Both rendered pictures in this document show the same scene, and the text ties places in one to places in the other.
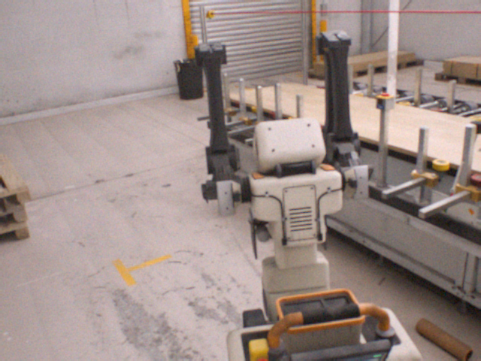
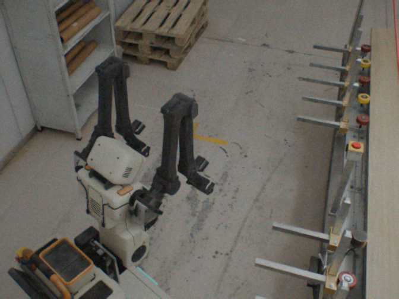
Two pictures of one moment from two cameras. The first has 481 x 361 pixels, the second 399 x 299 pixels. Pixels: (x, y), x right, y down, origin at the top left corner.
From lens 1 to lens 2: 179 cm
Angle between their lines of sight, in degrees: 43
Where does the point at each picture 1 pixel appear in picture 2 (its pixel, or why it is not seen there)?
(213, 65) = (100, 80)
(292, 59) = not seen: outside the picture
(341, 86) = (164, 143)
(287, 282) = (105, 231)
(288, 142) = (101, 160)
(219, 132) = (100, 123)
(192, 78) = not seen: outside the picture
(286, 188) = (89, 185)
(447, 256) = not seen: outside the picture
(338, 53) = (165, 120)
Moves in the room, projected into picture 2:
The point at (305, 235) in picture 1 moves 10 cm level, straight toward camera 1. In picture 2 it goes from (97, 217) to (76, 227)
